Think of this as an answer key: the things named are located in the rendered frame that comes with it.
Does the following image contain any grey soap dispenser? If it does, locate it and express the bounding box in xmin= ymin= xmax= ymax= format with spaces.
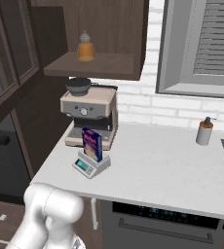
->
xmin=195 ymin=116 xmax=214 ymax=147

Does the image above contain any white cupboard handle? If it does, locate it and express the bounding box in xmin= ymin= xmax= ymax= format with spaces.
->
xmin=90 ymin=196 xmax=99 ymax=231

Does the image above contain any dark wood drawer front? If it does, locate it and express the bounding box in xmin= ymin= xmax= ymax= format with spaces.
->
xmin=0 ymin=223 xmax=20 ymax=249
xmin=0 ymin=197 xmax=28 ymax=230

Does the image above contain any grey window with blinds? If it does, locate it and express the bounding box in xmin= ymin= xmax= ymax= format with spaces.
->
xmin=155 ymin=0 xmax=224 ymax=99

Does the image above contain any blue cereal box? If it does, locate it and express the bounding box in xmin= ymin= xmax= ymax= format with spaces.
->
xmin=81 ymin=126 xmax=104 ymax=163

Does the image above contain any grey dishwasher handle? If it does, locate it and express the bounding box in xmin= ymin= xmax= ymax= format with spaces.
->
xmin=117 ymin=216 xmax=215 ymax=245

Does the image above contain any dark wood wall cabinet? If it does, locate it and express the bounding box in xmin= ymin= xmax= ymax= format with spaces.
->
xmin=30 ymin=0 xmax=150 ymax=82

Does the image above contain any grey digital scale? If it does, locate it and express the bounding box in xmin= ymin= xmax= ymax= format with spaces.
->
xmin=72 ymin=149 xmax=112 ymax=180

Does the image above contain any dark glass-front cabinet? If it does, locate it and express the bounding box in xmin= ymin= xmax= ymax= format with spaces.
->
xmin=0 ymin=0 xmax=42 ymax=113

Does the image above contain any black built-in oven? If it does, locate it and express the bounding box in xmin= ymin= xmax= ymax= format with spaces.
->
xmin=0 ymin=113 xmax=33 ymax=205

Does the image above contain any beige coffee machine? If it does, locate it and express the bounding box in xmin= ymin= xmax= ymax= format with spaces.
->
xmin=59 ymin=77 xmax=120 ymax=152

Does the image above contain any amber honey jar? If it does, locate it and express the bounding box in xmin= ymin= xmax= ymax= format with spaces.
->
xmin=76 ymin=30 xmax=96 ymax=63

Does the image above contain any grey dishwasher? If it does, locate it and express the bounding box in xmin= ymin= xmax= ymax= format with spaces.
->
xmin=99 ymin=198 xmax=224 ymax=249

